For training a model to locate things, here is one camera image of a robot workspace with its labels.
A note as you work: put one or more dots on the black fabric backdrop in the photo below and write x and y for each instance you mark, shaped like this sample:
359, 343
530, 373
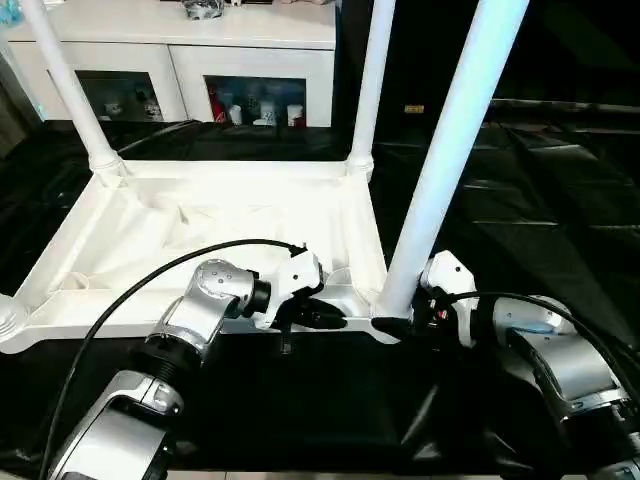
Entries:
550, 45

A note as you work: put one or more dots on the white glass door cabinet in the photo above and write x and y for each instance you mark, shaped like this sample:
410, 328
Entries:
200, 40

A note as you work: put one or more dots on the blue white patterned strip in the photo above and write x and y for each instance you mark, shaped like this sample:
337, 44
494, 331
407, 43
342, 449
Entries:
39, 106

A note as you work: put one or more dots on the dark patterned cabinet-top object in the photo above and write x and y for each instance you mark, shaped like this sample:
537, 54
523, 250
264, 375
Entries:
202, 7

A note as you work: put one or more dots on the black mat cloth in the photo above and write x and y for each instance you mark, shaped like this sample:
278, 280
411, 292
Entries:
325, 400

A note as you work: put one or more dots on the white plastic table top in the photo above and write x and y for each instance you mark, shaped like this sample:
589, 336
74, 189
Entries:
200, 200

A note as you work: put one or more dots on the grey metal rail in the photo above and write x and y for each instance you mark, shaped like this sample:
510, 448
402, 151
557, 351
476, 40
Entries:
560, 106

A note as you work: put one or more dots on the small yellow label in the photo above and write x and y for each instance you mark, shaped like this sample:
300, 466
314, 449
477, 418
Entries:
414, 108

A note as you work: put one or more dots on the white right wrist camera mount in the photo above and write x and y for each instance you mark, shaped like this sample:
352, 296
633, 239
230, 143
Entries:
450, 270

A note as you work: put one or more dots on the grey brown curtain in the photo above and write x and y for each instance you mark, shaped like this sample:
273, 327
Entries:
15, 100

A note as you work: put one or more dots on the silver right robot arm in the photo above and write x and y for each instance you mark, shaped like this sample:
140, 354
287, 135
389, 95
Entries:
560, 360

